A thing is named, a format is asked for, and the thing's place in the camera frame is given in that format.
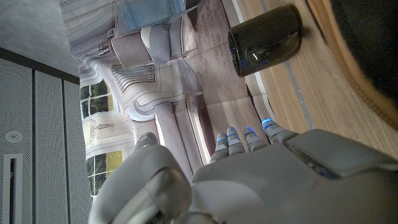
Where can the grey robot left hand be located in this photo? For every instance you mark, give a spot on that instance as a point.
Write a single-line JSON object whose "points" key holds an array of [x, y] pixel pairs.
{"points": [[264, 186]]}

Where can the black backpack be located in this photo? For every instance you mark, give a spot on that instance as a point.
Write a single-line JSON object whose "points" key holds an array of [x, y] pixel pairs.
{"points": [[367, 37]]}

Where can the black mug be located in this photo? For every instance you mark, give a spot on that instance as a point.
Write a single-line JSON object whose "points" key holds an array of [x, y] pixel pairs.
{"points": [[267, 40]]}

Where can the printed sofa room backdrop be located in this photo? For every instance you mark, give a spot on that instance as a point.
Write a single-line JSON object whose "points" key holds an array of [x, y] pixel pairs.
{"points": [[140, 93]]}

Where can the white ceiling slot vent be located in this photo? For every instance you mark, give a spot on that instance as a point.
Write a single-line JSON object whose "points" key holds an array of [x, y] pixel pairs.
{"points": [[12, 186]]}

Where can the round white ceiling sensor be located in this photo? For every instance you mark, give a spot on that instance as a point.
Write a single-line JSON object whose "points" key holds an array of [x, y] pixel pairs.
{"points": [[14, 136]]}

